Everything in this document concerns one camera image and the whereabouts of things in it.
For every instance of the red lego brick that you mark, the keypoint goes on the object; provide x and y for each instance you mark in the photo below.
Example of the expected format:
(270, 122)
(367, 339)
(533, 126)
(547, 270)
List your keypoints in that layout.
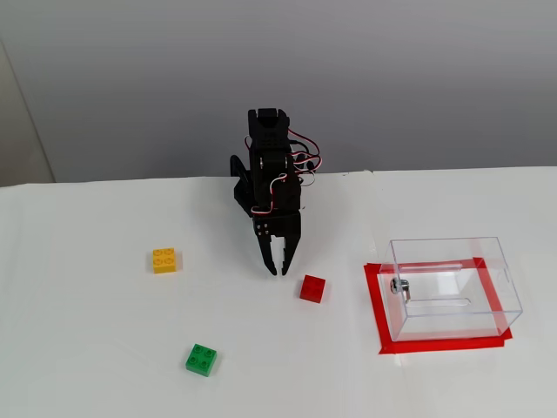
(312, 288)

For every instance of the transparent plastic box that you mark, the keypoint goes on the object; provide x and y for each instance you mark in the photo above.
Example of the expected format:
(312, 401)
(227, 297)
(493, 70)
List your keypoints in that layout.
(452, 322)

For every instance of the green lego brick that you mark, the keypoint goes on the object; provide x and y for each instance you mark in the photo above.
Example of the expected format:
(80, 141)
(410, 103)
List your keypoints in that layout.
(201, 359)

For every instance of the yellow lego brick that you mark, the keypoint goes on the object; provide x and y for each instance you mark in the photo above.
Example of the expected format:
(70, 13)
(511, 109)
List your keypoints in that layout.
(164, 260)

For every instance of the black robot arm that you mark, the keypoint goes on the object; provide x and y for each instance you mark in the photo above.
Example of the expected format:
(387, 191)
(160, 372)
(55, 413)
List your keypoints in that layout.
(265, 130)

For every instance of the black table clamp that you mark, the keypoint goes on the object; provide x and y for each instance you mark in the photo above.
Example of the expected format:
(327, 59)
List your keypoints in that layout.
(238, 174)

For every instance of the silver box lock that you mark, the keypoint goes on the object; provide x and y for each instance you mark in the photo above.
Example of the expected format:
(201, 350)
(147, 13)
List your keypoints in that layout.
(399, 287)

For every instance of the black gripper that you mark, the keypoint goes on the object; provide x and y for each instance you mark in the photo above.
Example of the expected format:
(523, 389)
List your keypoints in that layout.
(278, 226)

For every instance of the red tape square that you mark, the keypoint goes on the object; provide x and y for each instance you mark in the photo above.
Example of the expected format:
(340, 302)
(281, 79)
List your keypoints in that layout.
(374, 305)

